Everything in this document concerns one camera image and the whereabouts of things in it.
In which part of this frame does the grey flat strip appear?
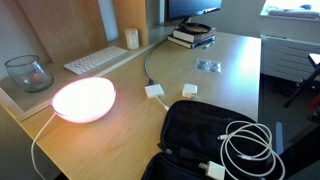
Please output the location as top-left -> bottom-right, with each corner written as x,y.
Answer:
275,121 -> 285,157

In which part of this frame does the black zip pouch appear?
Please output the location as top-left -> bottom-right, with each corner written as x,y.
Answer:
140,99 -> 284,180

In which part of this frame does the white slim keyboard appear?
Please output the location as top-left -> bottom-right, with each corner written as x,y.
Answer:
63,45 -> 129,76

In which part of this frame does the white radiator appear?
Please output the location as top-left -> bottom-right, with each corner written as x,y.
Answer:
259,34 -> 320,84

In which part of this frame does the thick dark hardcover book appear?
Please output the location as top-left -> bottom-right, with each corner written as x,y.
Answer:
172,27 -> 217,44

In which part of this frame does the white charging cord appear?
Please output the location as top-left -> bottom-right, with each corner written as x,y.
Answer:
217,120 -> 287,180

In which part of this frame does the wooden desk shelf unit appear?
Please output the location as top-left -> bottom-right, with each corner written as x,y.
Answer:
0,0 -> 178,123

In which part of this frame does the white pronged plug charger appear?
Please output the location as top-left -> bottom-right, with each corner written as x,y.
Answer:
198,160 -> 226,180

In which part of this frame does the round glass bowl vase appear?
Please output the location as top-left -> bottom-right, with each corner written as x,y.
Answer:
4,54 -> 55,93

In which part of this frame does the clear plastic blister packet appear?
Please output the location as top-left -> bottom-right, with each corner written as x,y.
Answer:
195,58 -> 223,74

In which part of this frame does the white pillar candle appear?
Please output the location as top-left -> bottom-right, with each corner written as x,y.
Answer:
124,28 -> 140,50

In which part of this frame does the grey monitor cable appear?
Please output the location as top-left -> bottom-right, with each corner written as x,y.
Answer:
143,37 -> 169,86

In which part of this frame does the white adapter dongle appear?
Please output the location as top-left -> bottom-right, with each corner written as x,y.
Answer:
144,83 -> 171,112

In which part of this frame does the thin dark hardcover book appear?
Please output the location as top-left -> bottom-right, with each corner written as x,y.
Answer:
167,34 -> 216,50

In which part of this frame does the glowing dome table lamp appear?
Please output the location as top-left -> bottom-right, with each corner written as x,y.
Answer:
51,76 -> 117,124

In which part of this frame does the white lamp power cable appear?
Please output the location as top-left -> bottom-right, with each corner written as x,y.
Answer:
30,112 -> 57,180

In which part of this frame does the black computer monitor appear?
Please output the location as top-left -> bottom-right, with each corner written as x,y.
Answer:
166,0 -> 223,34

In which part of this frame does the black folding stand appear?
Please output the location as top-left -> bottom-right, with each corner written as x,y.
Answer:
283,53 -> 320,109

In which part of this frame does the black pen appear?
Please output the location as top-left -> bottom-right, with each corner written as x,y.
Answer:
202,40 -> 216,50

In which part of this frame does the white charger cube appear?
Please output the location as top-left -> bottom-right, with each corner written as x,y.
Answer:
181,83 -> 199,100

